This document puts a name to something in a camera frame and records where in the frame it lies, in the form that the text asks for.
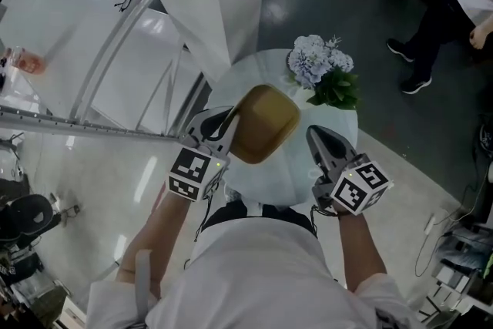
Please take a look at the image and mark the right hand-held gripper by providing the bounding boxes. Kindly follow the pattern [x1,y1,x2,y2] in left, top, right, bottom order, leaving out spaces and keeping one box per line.
[306,124,394,216]

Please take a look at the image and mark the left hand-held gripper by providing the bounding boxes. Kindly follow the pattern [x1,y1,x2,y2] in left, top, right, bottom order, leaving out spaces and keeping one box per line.
[166,106,242,203]

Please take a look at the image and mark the yellow-brown rectangular bowl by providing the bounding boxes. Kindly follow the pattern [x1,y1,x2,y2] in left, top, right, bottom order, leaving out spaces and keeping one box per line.
[229,83,302,166]

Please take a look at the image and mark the person's left forearm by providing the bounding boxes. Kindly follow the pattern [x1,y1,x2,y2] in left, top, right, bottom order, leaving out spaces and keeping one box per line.
[117,192,192,301]

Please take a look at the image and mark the person's right forearm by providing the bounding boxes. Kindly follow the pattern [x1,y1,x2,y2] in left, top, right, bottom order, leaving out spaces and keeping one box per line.
[337,210,388,292]

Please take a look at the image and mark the round white table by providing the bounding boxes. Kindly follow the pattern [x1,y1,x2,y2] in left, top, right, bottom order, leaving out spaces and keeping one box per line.
[207,48,359,207]

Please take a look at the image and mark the white ceramic vase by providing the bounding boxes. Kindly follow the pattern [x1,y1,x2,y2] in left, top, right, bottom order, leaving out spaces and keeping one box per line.
[294,82,317,105]

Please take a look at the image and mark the person's black trousers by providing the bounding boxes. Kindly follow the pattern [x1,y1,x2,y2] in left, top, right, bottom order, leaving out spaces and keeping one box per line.
[203,200,317,240]

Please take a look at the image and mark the blue artificial flower bouquet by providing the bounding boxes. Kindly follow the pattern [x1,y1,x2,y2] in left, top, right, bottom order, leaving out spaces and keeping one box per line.
[287,34,361,111]

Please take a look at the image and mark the white power strip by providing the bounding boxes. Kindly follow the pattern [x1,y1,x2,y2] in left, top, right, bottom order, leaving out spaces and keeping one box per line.
[423,215,438,237]

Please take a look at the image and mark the white metal shelf rack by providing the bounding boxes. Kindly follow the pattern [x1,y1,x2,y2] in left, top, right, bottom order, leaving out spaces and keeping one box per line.
[0,0,211,139]

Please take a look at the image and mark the person's white shirt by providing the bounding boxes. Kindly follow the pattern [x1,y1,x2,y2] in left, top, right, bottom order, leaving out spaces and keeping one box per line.
[86,217,421,329]

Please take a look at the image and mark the metal equipment rack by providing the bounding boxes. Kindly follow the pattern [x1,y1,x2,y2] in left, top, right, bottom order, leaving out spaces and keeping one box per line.
[418,221,493,329]

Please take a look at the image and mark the pink drink bottle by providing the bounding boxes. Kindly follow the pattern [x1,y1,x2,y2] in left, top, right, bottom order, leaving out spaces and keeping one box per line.
[7,45,48,76]

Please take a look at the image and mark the black office chair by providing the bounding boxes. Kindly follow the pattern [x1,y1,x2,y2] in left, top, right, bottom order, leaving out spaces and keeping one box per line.
[0,193,62,244]

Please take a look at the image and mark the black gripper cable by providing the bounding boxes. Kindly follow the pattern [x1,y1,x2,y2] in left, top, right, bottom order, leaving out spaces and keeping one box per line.
[309,203,321,238]
[193,190,217,242]

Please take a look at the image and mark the white power cable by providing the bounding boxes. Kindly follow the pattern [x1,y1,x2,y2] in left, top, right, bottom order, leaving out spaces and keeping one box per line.
[414,149,493,278]

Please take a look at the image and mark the coiled black cable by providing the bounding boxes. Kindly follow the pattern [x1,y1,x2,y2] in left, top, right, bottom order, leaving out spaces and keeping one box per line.
[477,123,493,159]

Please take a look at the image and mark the grey shoulder strap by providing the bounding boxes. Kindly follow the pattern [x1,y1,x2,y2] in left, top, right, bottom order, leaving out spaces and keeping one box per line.
[133,249,152,321]

